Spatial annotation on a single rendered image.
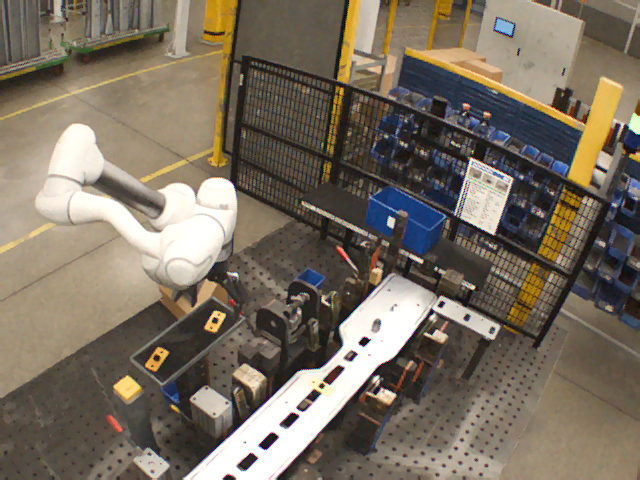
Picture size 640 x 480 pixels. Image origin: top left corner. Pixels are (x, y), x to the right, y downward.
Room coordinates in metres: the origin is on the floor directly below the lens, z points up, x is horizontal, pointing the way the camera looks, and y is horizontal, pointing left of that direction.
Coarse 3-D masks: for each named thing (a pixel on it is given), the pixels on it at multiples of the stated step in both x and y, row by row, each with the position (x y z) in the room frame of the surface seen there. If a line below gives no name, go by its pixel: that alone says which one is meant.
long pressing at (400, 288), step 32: (384, 288) 1.50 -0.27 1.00; (416, 288) 1.53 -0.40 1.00; (352, 320) 1.30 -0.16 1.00; (384, 320) 1.32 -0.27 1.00; (416, 320) 1.34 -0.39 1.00; (384, 352) 1.16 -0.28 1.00; (288, 384) 0.96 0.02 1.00; (352, 384) 1.00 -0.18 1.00; (256, 416) 0.81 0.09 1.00; (320, 416) 0.85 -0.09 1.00; (224, 448) 0.67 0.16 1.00; (256, 448) 0.69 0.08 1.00; (288, 448) 0.72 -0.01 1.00
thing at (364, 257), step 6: (360, 246) 1.45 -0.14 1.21; (366, 246) 1.44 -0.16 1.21; (372, 246) 1.44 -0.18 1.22; (360, 252) 1.45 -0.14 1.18; (366, 252) 1.47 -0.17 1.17; (372, 252) 1.43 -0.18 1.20; (360, 258) 1.44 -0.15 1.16; (366, 258) 1.46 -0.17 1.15; (360, 264) 1.44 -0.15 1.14; (366, 264) 1.46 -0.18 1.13; (360, 270) 1.44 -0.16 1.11; (366, 270) 1.46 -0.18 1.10; (360, 276) 1.44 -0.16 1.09; (366, 276) 1.46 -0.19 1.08; (366, 282) 1.45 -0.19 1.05
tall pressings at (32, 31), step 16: (0, 0) 5.87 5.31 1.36; (16, 0) 6.11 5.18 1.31; (32, 0) 6.51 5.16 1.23; (0, 16) 5.87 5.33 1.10; (16, 16) 6.08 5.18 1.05; (32, 16) 6.31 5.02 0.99; (0, 32) 5.84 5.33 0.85; (16, 32) 6.06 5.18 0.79; (32, 32) 6.29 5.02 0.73; (0, 48) 5.80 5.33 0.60; (16, 48) 6.02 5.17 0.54; (32, 48) 6.26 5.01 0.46; (0, 64) 5.77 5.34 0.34
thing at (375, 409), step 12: (372, 396) 0.93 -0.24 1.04; (384, 396) 0.93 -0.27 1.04; (396, 396) 0.94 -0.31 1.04; (360, 408) 0.95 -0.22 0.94; (372, 408) 0.92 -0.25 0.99; (384, 408) 0.91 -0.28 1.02; (360, 420) 0.94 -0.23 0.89; (372, 420) 0.91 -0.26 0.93; (384, 420) 0.91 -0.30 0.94; (360, 432) 0.93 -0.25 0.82; (372, 432) 0.91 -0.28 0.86; (348, 444) 0.94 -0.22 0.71; (360, 444) 0.92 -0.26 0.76; (372, 444) 0.95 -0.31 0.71
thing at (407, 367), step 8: (400, 360) 1.14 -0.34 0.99; (408, 360) 1.15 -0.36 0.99; (400, 368) 1.12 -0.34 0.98; (408, 368) 1.11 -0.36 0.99; (392, 376) 1.12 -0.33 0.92; (400, 376) 1.11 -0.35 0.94; (408, 376) 1.10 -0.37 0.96; (392, 384) 1.12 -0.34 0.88; (400, 384) 1.11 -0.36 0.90; (408, 384) 1.11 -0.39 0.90; (392, 392) 1.12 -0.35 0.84; (400, 392) 1.11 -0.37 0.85; (400, 400) 1.11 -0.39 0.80
